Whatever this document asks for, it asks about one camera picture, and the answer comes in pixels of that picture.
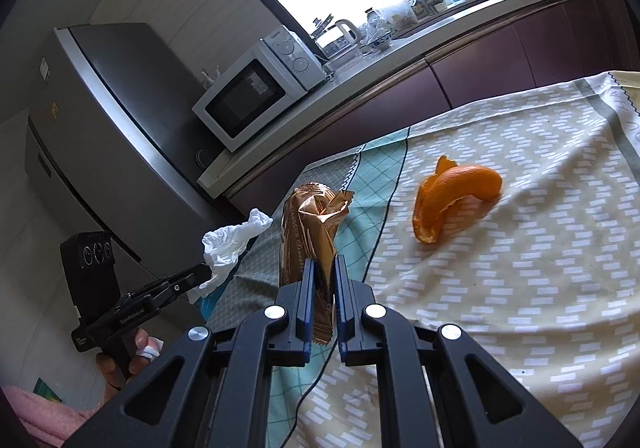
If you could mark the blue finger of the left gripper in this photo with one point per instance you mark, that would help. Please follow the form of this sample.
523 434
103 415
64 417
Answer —
169 288

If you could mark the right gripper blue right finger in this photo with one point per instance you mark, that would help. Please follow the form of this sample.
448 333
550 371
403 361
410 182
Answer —
358 347

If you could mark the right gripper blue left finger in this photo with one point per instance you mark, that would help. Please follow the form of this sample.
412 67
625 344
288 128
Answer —
292 342

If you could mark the white tissue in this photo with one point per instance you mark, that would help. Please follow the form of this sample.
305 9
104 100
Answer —
222 250

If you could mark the gold snack wrapper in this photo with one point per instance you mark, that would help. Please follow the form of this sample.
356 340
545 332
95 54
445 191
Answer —
311 216

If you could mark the orange peel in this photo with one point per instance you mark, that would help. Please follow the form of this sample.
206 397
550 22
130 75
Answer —
449 183

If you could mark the person left hand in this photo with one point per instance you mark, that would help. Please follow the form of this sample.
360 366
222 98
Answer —
139 349

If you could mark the grey refrigerator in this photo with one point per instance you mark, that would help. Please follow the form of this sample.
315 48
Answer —
115 116

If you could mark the white microwave oven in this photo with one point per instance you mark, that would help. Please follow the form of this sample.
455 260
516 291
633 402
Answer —
269 78

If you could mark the electric kettle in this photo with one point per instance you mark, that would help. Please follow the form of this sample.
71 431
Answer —
333 35

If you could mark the blue white bowl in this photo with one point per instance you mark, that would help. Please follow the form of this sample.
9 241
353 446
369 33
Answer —
380 43

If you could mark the purple base cabinets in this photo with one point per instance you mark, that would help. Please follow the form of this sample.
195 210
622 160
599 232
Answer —
550 42

